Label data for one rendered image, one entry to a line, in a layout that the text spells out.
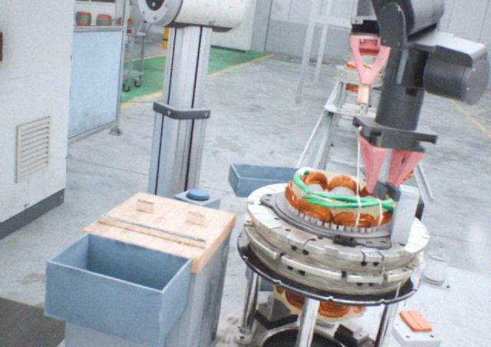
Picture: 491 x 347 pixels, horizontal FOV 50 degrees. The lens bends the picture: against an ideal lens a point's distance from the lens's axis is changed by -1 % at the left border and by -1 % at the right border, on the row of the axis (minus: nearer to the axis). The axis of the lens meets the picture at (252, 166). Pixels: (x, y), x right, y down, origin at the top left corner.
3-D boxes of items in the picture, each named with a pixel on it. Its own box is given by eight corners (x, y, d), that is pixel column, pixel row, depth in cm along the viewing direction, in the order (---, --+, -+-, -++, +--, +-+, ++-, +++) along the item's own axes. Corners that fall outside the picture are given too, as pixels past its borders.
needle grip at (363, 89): (369, 104, 88) (372, 68, 88) (359, 102, 87) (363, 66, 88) (364, 105, 89) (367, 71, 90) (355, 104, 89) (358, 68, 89)
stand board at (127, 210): (198, 274, 77) (199, 259, 77) (80, 243, 81) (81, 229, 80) (235, 226, 96) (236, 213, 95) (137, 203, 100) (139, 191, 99)
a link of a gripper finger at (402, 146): (413, 204, 73) (430, 138, 70) (364, 199, 71) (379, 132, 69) (395, 186, 79) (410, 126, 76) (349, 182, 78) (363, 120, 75)
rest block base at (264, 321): (297, 321, 113) (298, 312, 113) (268, 330, 108) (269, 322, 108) (282, 308, 117) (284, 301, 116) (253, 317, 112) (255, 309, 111)
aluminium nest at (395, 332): (439, 347, 115) (442, 337, 114) (403, 348, 113) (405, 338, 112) (412, 315, 126) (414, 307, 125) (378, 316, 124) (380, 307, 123)
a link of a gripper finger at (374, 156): (410, 204, 73) (427, 138, 70) (361, 199, 71) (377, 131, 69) (393, 186, 79) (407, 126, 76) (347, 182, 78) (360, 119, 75)
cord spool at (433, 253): (446, 285, 142) (453, 262, 140) (422, 281, 143) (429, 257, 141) (443, 275, 148) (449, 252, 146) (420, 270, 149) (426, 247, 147)
